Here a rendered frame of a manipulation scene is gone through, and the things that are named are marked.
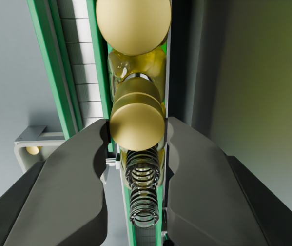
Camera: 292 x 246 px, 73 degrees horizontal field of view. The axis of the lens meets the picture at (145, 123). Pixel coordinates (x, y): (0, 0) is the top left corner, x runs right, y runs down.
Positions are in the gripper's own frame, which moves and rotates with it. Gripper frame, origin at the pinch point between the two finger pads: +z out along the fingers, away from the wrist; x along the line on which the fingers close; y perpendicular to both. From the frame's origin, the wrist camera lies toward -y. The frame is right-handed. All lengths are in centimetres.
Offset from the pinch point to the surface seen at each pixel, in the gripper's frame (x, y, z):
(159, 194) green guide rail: 3.8, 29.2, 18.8
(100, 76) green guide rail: -5.8, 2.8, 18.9
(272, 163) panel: 12.0, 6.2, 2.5
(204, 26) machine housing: 14.9, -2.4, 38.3
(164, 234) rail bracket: 5.3, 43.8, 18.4
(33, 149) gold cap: -30, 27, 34
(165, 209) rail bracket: 6, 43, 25
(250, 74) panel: 12.0, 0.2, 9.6
